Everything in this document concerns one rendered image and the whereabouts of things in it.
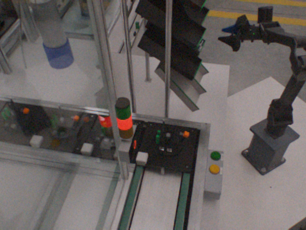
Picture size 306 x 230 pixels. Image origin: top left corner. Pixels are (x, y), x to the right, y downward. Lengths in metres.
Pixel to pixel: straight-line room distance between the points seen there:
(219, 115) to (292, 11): 2.98
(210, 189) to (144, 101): 0.67
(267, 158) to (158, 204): 0.51
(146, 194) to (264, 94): 0.92
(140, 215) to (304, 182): 0.74
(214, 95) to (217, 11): 2.58
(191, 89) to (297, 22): 2.88
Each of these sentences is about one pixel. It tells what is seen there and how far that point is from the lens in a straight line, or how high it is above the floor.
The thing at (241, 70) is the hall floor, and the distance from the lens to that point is 3.34.
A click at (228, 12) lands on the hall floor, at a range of 4.25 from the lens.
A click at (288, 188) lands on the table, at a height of 0.86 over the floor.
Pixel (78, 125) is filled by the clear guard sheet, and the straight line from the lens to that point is 0.71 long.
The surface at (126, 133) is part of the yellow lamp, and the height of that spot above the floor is 1.29.
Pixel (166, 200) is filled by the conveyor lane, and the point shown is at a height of 0.92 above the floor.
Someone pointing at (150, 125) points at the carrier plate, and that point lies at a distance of 1.45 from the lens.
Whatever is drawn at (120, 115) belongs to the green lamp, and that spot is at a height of 1.38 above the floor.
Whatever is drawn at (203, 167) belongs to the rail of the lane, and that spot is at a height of 0.96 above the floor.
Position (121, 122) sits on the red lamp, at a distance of 0.97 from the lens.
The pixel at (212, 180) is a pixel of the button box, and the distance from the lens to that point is 1.31.
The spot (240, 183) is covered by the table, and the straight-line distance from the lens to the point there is 1.45.
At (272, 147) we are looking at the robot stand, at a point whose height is 1.06.
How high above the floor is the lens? 2.08
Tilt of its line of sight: 49 degrees down
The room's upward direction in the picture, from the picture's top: 2 degrees counter-clockwise
